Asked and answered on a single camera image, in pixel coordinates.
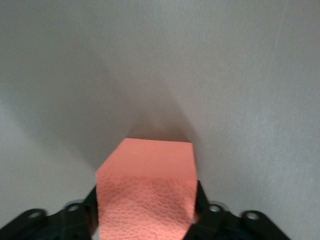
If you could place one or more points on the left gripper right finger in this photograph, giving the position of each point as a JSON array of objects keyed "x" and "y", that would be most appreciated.
[{"x": 237, "y": 227}]

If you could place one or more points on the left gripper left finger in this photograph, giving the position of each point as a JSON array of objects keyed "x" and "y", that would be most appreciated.
[{"x": 50, "y": 227}]

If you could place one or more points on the orange foam cube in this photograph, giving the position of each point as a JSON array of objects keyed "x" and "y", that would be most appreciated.
[{"x": 145, "y": 187}]

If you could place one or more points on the brown table cover mat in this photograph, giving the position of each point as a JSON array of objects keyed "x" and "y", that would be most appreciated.
[{"x": 75, "y": 75}]

